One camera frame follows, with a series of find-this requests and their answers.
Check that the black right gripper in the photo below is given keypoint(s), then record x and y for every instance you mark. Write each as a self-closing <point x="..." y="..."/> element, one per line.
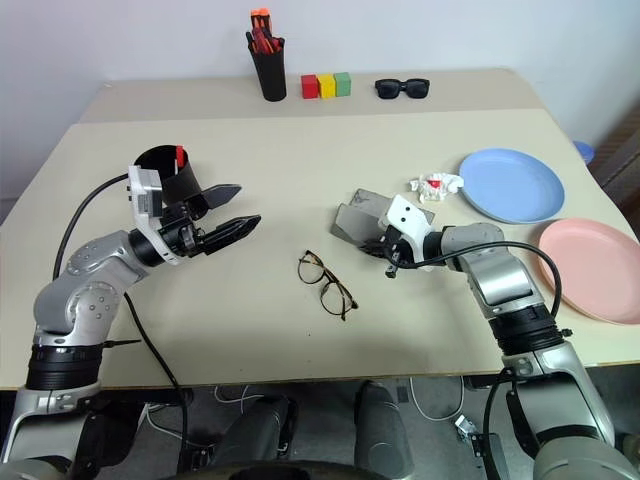
<point x="396" y="247"/>

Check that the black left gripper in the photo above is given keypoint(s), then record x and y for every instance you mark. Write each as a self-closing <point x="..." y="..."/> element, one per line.
<point x="176" y="235"/>

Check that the grey glasses case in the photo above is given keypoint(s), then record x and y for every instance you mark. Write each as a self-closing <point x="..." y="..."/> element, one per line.
<point x="357" y="220"/>

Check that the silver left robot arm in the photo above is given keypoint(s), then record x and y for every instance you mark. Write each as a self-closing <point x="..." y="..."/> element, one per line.
<point x="90" y="295"/>

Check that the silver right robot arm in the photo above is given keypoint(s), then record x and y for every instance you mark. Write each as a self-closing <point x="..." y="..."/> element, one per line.
<point x="500" y="275"/>

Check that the wide black cup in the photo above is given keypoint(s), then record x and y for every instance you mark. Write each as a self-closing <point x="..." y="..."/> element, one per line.
<point x="187" y="182"/>

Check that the tall black pen cup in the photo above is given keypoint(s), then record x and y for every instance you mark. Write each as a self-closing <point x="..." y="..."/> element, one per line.
<point x="270" y="75"/>

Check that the tortoiseshell eyeglasses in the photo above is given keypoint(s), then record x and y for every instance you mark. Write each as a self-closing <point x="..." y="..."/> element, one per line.
<point x="312" y="267"/>

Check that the red marker white label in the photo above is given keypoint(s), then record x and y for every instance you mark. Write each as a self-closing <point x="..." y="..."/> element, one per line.
<point x="180" y="160"/>

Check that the crumpled white red paper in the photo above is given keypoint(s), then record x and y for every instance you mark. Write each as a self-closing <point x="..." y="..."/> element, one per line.
<point x="435" y="186"/>

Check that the red wooden block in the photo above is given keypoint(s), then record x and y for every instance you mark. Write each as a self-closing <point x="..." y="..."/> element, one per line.
<point x="310" y="87"/>

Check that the blue plastic plate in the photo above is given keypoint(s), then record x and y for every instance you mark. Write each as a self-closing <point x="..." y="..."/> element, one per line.
<point x="510" y="185"/>

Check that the black sunglasses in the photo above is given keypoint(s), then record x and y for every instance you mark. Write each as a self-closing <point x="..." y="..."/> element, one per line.
<point x="387" y="90"/>

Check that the yellow wooden block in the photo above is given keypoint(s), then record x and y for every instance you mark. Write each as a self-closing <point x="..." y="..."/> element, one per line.
<point x="327" y="86"/>

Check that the green wooden block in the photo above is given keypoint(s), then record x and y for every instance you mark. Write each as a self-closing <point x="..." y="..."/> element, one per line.
<point x="343" y="84"/>

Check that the black marker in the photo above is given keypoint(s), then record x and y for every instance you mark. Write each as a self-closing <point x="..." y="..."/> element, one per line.
<point x="249" y="40"/>

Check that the dark rounded robot leg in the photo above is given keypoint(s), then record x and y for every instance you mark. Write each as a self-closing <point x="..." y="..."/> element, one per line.
<point x="257" y="430"/>
<point x="382" y="430"/>

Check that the orange capped marker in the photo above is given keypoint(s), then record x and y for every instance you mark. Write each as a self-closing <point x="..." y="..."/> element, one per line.
<point x="268" y="20"/>
<point x="257" y="17"/>

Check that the small metal clamp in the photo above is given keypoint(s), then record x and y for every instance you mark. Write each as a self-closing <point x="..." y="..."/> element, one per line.
<point x="467" y="426"/>

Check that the pink plastic plate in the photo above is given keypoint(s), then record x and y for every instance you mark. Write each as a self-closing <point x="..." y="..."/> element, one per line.
<point x="595" y="265"/>

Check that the blue round container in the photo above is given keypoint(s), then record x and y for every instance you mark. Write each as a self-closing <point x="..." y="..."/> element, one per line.
<point x="583" y="151"/>

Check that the brown wooden furniture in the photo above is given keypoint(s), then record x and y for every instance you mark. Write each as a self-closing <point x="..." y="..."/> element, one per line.
<point x="622" y="155"/>

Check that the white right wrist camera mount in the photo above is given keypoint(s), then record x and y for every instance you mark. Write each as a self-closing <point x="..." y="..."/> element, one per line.
<point x="407" y="215"/>

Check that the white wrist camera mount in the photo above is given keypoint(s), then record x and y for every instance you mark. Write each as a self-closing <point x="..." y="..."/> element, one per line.
<point x="407" y="215"/>
<point x="145" y="195"/>

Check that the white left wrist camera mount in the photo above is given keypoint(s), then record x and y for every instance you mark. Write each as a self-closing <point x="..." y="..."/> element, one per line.
<point x="145" y="195"/>

